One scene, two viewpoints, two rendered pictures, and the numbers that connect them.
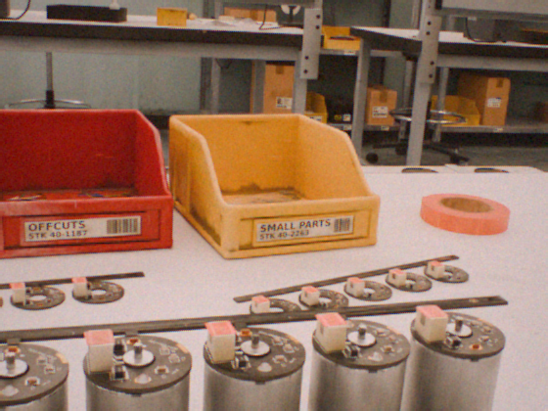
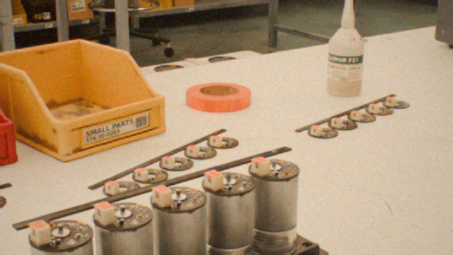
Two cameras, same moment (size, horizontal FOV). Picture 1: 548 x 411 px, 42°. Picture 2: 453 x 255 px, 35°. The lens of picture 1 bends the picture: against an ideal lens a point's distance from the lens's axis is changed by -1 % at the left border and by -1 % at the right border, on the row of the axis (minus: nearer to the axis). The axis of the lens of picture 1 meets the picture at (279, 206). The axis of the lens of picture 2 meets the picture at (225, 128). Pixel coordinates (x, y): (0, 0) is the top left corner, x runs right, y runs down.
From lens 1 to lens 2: 0.15 m
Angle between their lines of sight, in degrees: 19
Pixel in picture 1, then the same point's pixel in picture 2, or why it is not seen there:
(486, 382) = (295, 191)
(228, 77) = not seen: outside the picture
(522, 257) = (267, 122)
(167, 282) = (32, 186)
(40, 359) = (72, 225)
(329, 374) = (218, 203)
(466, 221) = (223, 103)
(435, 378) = (269, 195)
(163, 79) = not seen: outside the picture
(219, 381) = (168, 216)
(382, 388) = (247, 204)
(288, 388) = (203, 212)
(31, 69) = not seen: outside the picture
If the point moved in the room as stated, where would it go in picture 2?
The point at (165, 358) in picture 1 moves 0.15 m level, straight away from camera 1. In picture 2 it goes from (136, 211) to (41, 114)
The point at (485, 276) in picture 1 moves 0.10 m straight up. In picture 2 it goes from (249, 139) to (250, 14)
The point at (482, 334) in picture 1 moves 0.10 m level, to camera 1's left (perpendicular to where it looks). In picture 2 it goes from (287, 167) to (80, 195)
